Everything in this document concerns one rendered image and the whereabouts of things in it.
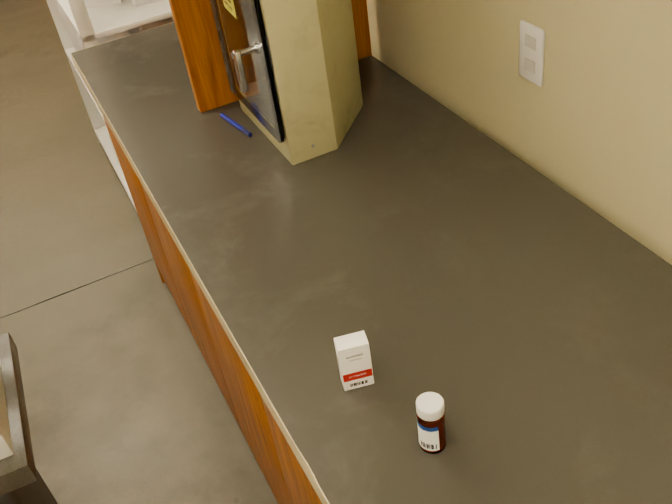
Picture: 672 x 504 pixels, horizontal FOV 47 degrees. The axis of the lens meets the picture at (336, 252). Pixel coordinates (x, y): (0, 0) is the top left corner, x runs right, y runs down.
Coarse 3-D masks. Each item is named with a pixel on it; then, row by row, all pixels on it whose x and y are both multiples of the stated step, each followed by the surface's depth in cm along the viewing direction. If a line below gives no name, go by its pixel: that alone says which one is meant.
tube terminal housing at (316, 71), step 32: (288, 0) 147; (320, 0) 151; (288, 32) 150; (320, 32) 153; (352, 32) 171; (288, 64) 154; (320, 64) 157; (352, 64) 174; (288, 96) 158; (320, 96) 161; (352, 96) 176; (288, 128) 162; (320, 128) 165; (288, 160) 169
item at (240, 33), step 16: (240, 0) 152; (256, 0) 144; (224, 16) 168; (240, 16) 156; (256, 16) 146; (224, 32) 173; (240, 32) 161; (256, 32) 150; (240, 48) 166; (256, 64) 159; (256, 80) 163; (272, 80) 155; (240, 96) 182; (256, 96) 168; (272, 96) 157; (256, 112) 173; (272, 112) 161; (272, 128) 166
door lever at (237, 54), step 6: (246, 48) 153; (252, 48) 154; (234, 54) 152; (240, 54) 153; (234, 60) 154; (240, 60) 154; (240, 66) 154; (240, 72) 155; (240, 78) 156; (240, 84) 157; (246, 84) 157; (246, 90) 158
